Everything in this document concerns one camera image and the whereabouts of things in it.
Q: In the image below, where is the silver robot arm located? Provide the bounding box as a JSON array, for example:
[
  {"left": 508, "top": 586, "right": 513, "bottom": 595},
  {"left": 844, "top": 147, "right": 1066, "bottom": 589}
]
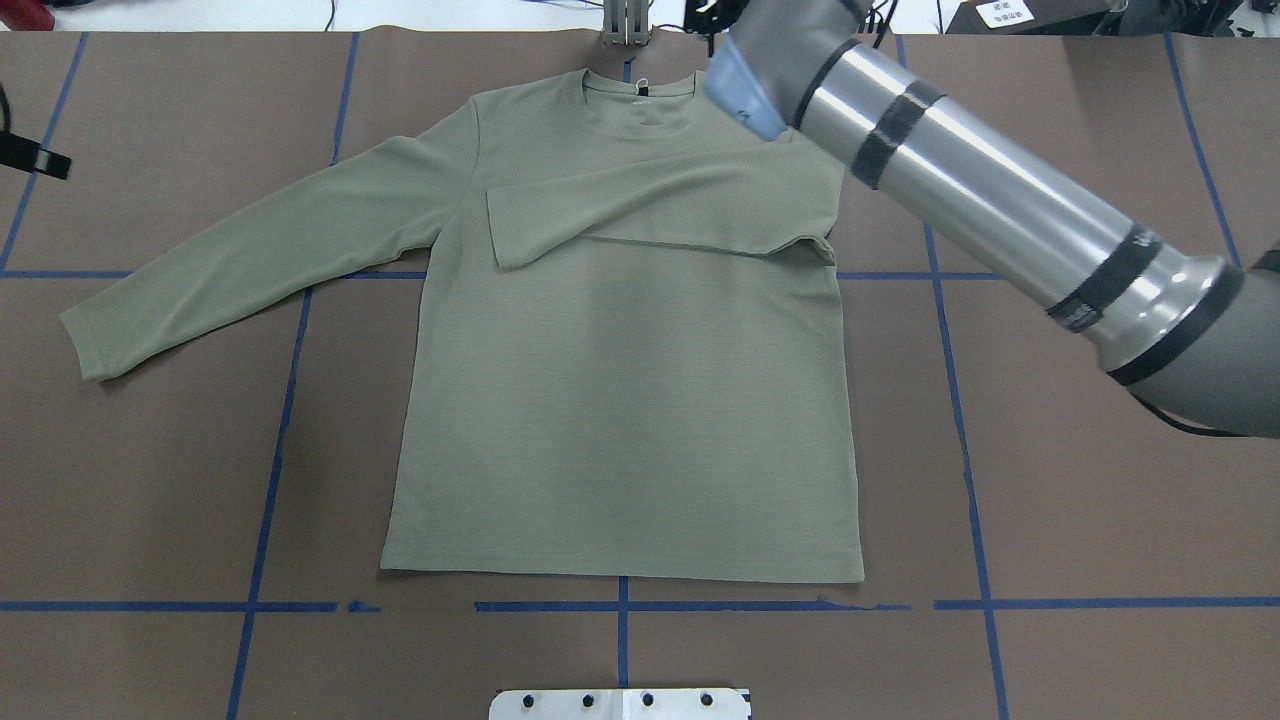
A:
[{"left": 707, "top": 1, "right": 1279, "bottom": 438}]

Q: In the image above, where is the red cylindrical bottle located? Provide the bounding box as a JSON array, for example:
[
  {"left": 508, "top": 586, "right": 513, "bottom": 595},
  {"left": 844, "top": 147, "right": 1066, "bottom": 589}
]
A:
[{"left": 0, "top": 0, "right": 55, "bottom": 32}]

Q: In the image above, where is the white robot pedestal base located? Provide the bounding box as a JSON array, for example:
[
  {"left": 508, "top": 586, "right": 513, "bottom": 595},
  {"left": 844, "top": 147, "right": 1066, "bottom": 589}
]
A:
[{"left": 488, "top": 687, "right": 753, "bottom": 719}]

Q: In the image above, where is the olive green long-sleeve shirt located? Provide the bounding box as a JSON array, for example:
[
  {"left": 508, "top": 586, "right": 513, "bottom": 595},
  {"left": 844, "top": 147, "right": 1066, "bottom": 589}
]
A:
[{"left": 60, "top": 70, "right": 865, "bottom": 584}]

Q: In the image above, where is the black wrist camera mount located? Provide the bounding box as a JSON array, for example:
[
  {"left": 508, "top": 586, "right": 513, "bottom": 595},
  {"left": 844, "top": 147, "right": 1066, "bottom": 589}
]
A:
[{"left": 1, "top": 87, "right": 72, "bottom": 181}]

